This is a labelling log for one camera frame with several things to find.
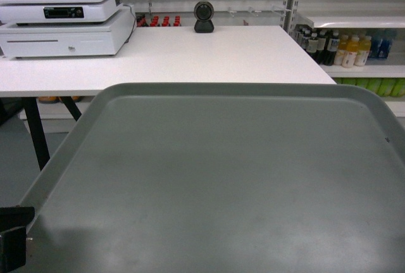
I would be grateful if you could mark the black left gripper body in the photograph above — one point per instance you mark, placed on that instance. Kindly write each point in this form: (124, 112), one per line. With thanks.
(14, 222)

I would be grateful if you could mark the grey rectangular serving tray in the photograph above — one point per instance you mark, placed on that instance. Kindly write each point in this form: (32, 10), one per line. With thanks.
(223, 178)

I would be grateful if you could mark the white checkout scale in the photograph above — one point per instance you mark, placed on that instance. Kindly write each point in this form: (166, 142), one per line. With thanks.
(58, 11)

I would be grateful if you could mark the white checkout table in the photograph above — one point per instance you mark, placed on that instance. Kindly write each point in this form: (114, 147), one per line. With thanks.
(238, 54)

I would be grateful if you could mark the black table leg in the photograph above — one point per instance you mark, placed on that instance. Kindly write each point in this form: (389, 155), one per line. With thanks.
(36, 128)

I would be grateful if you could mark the black barcode scanner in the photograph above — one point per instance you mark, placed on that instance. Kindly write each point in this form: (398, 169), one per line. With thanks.
(203, 13)

